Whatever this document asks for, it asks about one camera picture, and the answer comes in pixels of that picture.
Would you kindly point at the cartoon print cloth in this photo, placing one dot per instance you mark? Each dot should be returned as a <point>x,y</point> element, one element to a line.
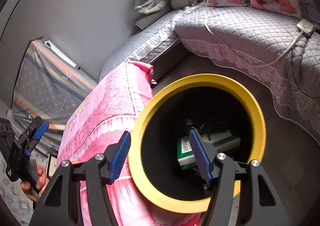
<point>17,202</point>

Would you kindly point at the grey quilted sofa cover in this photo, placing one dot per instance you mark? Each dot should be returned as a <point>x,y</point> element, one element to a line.
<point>265,46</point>

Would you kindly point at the person left hand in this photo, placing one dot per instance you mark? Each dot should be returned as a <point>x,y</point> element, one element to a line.
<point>34,180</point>

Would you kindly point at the striped grey hanging sheet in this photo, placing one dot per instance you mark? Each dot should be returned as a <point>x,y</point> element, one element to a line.
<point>48,87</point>

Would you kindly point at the white power strip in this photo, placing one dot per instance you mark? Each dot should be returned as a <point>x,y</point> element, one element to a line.
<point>306,26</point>

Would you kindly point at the green white tissue pack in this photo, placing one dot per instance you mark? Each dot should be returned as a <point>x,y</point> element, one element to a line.
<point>223,141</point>

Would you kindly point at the grey pillow under tiger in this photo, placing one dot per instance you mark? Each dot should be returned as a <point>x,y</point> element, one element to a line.
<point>148,19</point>

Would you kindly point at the pink floral table cover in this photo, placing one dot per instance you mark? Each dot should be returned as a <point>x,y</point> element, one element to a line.
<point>111,108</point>

